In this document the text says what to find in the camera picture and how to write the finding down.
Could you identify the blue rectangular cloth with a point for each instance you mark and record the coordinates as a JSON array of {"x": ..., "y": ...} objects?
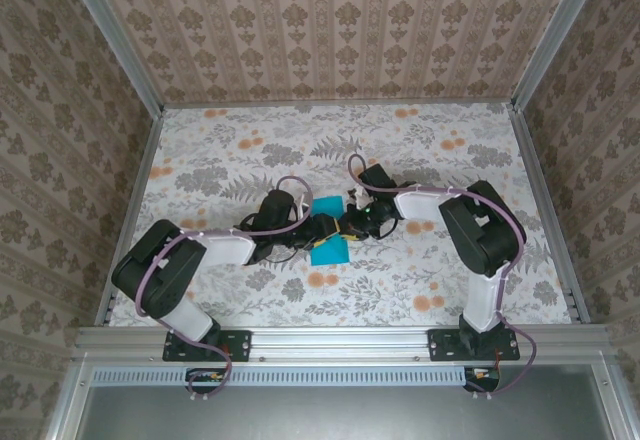
[{"x": 330, "y": 255}]

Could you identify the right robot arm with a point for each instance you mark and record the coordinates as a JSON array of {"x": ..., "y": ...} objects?
[{"x": 475, "y": 235}]

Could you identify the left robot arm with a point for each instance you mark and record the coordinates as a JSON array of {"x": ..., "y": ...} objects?
[{"x": 150, "y": 270}]

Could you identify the grey metal sheet panel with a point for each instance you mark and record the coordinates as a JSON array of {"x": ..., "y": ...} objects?
[{"x": 340, "y": 415}]

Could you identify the black connector board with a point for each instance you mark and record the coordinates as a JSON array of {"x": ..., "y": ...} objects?
[
  {"x": 205, "y": 380},
  {"x": 482, "y": 379}
]

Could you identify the thin aluminium edge rail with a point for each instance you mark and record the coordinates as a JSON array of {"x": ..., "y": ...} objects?
[{"x": 340, "y": 105}]

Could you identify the wide aluminium base rail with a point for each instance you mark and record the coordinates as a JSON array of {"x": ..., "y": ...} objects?
[{"x": 340, "y": 342}]

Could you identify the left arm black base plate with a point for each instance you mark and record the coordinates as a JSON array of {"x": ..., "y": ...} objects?
[{"x": 235, "y": 345}]

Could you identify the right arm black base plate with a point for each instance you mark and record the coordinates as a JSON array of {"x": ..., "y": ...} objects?
[{"x": 442, "y": 345}]

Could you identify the aluminium table edge rail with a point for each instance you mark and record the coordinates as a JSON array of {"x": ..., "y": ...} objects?
[
  {"x": 127, "y": 200},
  {"x": 552, "y": 220}
]

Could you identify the aluminium corner post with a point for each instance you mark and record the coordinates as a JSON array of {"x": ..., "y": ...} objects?
[
  {"x": 112, "y": 35},
  {"x": 555, "y": 35}
]

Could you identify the aluminium lower frame bar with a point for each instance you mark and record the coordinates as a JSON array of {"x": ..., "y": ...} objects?
[
  {"x": 67, "y": 400},
  {"x": 612, "y": 400}
]

